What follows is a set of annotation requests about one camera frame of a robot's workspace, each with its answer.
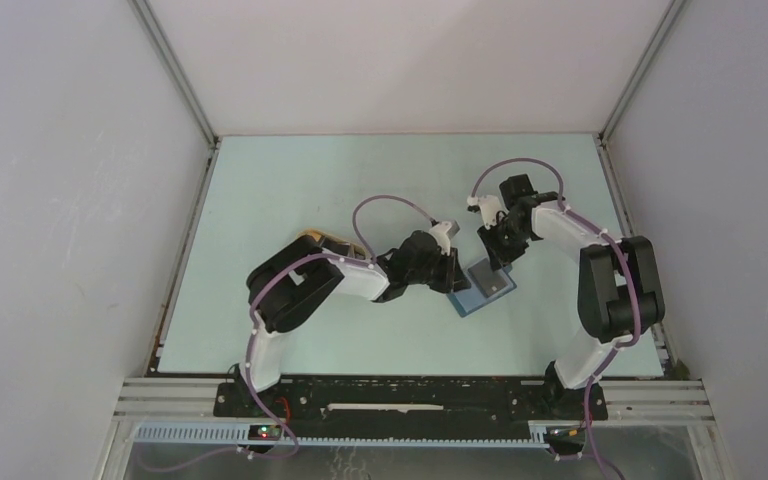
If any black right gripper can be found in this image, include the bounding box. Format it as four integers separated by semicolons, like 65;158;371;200
477;216;531;272

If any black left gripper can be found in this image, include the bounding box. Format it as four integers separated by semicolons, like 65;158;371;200
405;245;471;294

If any blue card holder wallet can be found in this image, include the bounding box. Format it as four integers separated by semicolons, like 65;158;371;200
447;258;517;318

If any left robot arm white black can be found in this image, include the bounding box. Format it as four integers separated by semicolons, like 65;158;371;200
237;221;471;417

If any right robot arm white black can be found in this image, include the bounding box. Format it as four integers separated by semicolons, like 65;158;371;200
467;175;665;418

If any beige oval card tray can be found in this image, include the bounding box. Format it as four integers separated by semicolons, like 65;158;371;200
297;229;369;260

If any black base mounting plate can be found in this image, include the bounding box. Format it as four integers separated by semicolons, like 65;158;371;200
213;373;609;441

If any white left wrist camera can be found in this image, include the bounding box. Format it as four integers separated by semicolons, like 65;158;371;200
428;220;460;256

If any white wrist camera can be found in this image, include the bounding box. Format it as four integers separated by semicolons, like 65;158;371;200
428;220;460;256
467;195;507;230

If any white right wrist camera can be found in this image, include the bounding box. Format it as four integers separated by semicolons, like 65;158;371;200
467;195;507;230

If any aluminium frame rail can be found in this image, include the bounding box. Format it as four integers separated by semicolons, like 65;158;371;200
94;377;737;479

